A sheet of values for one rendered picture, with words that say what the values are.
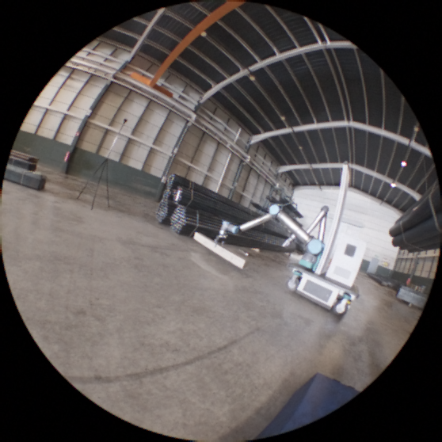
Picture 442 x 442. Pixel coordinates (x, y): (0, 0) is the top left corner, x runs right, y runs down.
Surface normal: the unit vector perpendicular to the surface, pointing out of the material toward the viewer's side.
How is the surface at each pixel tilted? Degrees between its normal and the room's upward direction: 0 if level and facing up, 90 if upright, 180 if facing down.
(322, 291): 90
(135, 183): 90
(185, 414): 0
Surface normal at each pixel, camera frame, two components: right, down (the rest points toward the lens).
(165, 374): 0.33, -0.94
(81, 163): 0.65, 0.26
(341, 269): -0.73, -0.23
